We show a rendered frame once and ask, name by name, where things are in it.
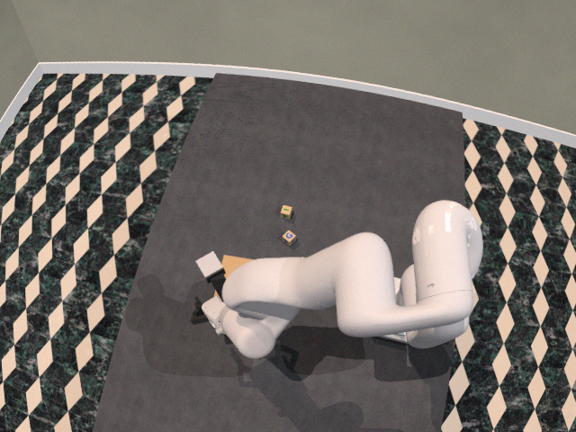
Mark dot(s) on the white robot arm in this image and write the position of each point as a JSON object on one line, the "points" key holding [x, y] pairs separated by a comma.
{"points": [[437, 292]]}

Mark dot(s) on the tan block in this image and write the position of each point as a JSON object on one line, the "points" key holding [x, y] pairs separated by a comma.
{"points": [[289, 238], [286, 212]]}

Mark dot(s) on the orange flat mat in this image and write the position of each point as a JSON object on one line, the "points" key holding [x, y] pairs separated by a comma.
{"points": [[230, 263]]}

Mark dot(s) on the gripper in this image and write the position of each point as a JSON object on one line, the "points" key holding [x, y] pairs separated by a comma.
{"points": [[209, 311]]}

